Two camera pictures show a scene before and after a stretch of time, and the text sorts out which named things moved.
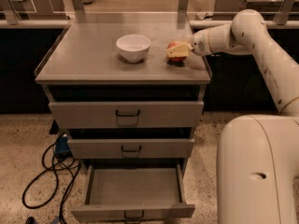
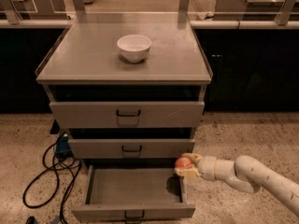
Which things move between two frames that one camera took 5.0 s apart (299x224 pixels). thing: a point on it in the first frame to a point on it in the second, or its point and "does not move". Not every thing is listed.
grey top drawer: [130, 114] does not move
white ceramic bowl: [134, 48] does not move
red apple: [177, 59] to [183, 161]
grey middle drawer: [131, 148] does not move
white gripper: [198, 45] to [206, 168]
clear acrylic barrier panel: [146, 3] does not move
